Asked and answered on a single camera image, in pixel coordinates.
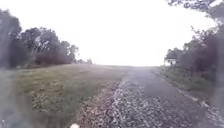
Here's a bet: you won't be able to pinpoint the grey gravel path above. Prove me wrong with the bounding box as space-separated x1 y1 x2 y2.
74 66 224 128

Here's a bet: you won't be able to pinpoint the small pale building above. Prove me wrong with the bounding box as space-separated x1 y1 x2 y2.
164 57 178 67

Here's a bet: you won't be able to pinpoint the grass field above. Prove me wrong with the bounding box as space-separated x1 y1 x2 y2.
0 63 129 128

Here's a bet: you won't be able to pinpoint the robot's own part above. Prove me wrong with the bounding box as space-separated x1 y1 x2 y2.
69 123 81 128

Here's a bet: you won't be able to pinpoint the grass verge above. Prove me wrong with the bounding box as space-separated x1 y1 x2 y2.
152 65 224 108

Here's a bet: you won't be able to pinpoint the row of trees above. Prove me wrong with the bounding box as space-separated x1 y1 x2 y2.
0 9 94 70

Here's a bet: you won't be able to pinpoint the dense dark trees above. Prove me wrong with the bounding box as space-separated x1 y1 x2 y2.
163 0 224 83

